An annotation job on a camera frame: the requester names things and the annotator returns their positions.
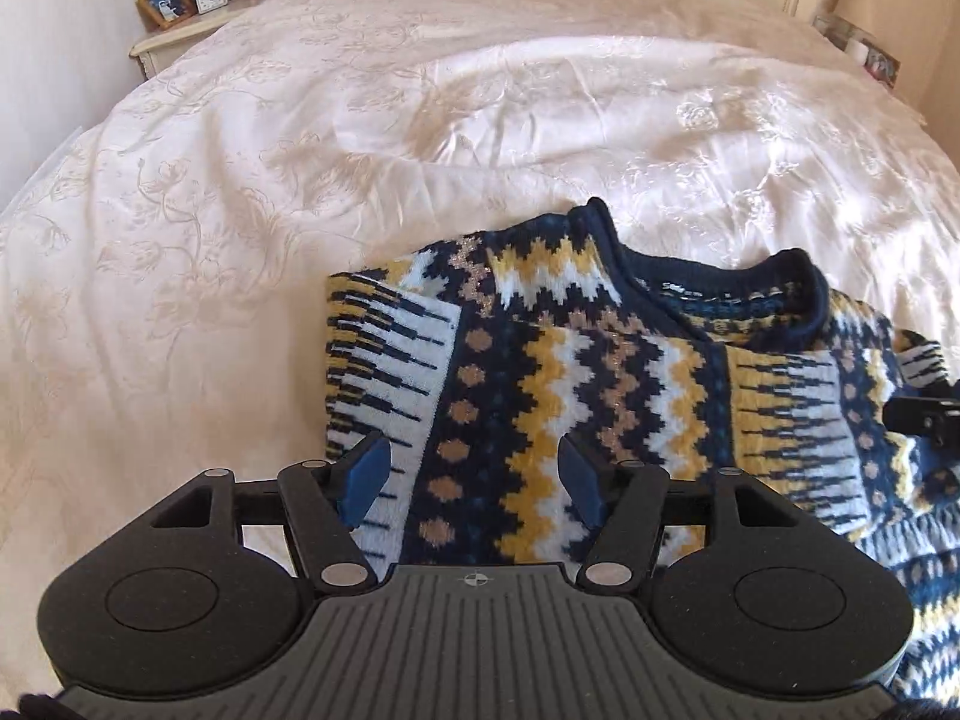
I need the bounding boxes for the wooden picture frame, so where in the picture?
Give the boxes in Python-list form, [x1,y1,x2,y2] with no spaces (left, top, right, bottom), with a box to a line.
[137,0,197,31]

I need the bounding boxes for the right nightstand picture frame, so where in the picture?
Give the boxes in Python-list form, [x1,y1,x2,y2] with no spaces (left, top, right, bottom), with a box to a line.
[864,41,900,89]

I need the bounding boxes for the white embroidered bedspread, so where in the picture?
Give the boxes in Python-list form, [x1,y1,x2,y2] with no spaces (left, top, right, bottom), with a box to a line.
[2,0,958,695]

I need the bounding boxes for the navy yellow patterned knit sweater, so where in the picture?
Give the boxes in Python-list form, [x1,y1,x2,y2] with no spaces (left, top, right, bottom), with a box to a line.
[325,200,958,702]

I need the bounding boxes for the white jar on right nightstand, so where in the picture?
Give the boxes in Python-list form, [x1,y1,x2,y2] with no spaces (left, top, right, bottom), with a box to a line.
[844,39,869,67]

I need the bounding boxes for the cream left nightstand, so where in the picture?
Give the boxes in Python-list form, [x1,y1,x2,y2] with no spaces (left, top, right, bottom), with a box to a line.
[128,0,262,80]

